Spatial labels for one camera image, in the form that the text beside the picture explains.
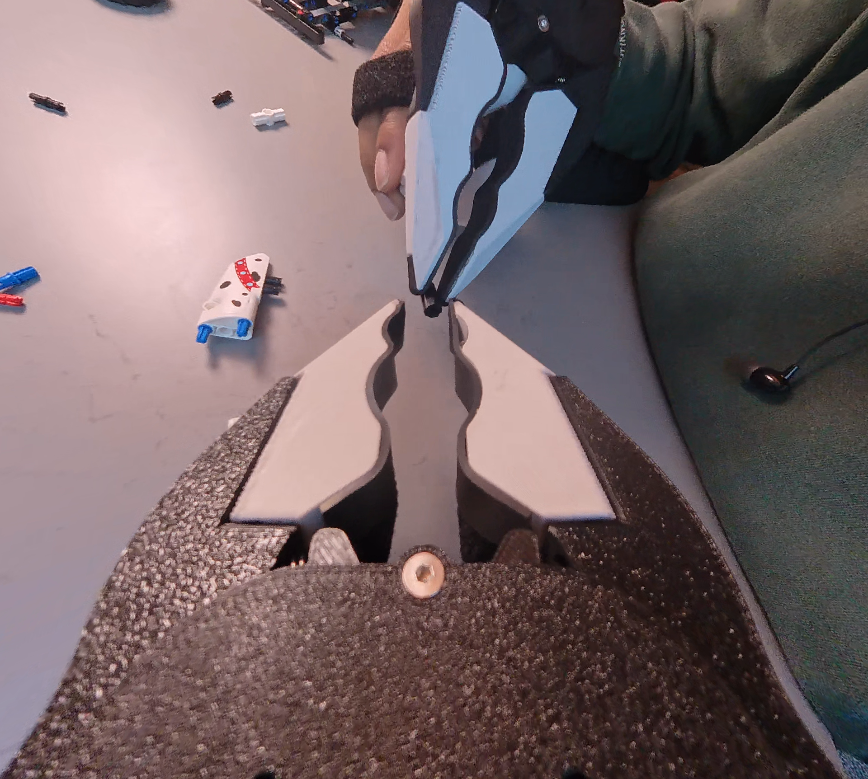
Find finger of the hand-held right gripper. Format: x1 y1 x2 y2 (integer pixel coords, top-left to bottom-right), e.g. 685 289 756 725
439 89 581 305
404 1 531 297

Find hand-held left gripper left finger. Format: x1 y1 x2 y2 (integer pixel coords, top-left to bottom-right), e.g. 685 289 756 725
229 299 408 562

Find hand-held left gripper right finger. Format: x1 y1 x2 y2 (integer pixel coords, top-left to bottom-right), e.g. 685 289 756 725
448 300 618 562

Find white spotted lego panel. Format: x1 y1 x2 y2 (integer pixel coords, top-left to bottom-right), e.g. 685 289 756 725
196 252 286 345

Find person's right forearm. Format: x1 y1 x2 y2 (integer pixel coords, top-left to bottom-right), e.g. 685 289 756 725
595 0 868 180

